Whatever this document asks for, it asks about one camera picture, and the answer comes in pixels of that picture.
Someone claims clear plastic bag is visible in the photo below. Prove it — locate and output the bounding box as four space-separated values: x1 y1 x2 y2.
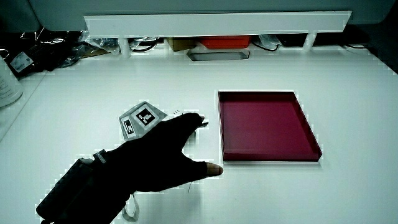
79 30 121 54

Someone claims black bag with white label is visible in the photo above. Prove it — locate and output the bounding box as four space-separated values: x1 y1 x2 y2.
0 27 82 79

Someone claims brown cardboard box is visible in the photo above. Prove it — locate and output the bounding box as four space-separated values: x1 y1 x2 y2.
167 37 197 52

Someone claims grey flat tray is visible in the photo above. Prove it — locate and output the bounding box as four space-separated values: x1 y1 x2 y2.
187 49 251 62

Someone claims white cylindrical container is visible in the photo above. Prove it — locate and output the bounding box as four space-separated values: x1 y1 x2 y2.
0 55 24 109

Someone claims person's left hand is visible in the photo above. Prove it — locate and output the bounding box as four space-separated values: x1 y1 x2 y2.
105 100 224 194

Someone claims white shelf riser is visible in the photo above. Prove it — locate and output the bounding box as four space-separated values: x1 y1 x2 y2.
83 11 353 59

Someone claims orange box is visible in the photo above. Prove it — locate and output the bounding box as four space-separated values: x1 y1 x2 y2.
198 35 252 50

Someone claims black cable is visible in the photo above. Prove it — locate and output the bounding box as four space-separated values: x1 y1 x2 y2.
251 39 280 52

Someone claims red shallow tray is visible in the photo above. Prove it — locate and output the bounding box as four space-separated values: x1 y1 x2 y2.
217 90 323 162

